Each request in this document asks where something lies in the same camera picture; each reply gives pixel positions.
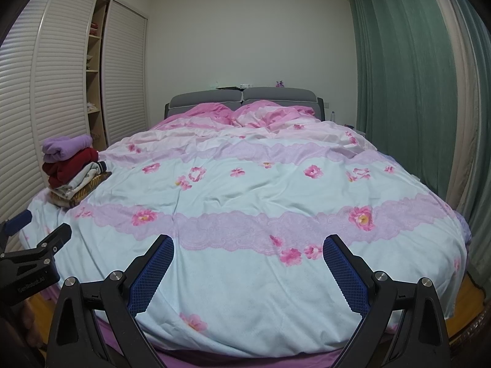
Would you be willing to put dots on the white folded clothes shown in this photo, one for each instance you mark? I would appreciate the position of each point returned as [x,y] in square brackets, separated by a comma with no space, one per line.
[93,106]

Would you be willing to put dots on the person's left hand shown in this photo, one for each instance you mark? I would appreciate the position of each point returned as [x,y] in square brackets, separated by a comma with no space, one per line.
[32,326]

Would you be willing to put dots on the grey padded headboard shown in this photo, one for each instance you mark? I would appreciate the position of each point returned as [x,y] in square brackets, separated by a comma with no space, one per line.
[214,97]

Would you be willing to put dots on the pink floral duvet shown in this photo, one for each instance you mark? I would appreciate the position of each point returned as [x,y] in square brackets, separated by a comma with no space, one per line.
[245,199]

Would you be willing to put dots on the green curtain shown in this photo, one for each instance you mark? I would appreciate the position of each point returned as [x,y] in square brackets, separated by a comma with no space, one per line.
[399,76]

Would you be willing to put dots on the pink folded clothes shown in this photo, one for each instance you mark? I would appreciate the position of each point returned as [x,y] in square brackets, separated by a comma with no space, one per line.
[95,30]

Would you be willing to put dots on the purple sweatshirt with green print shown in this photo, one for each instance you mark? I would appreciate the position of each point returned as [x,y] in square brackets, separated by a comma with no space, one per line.
[67,147]

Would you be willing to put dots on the purple bed sheet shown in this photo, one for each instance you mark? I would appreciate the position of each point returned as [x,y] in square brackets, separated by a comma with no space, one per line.
[268,358]

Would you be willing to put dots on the dark flat item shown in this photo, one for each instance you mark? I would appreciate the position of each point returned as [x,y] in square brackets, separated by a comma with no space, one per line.
[228,87]

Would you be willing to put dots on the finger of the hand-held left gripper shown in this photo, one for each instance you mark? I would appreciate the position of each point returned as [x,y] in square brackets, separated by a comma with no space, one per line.
[51,239]
[17,222]

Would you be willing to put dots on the small purple toy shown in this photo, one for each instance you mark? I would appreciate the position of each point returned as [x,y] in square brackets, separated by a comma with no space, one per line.
[280,83]

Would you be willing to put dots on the wooden wardrobe shelves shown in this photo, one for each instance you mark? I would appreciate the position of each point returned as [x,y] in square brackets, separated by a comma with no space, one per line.
[94,84]

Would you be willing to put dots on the red folded garment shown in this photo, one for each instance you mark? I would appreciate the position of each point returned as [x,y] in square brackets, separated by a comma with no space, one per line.
[69,166]

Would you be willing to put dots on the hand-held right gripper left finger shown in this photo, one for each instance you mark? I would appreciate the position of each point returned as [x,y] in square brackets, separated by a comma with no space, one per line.
[151,272]

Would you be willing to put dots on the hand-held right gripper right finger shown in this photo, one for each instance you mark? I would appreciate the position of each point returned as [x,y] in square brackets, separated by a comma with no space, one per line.
[347,276]

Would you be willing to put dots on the brown patterned folded garment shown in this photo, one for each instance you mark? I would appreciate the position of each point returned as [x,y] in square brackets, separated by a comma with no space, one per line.
[82,195]

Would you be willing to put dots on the beige curtain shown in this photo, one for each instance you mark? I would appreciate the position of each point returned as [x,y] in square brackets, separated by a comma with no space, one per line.
[466,103]

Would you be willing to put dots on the white patterned folded garment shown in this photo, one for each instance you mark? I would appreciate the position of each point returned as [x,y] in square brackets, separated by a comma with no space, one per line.
[82,178]

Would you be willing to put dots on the dark trimmed folded garment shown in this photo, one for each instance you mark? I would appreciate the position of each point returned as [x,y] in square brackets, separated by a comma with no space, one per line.
[102,165]

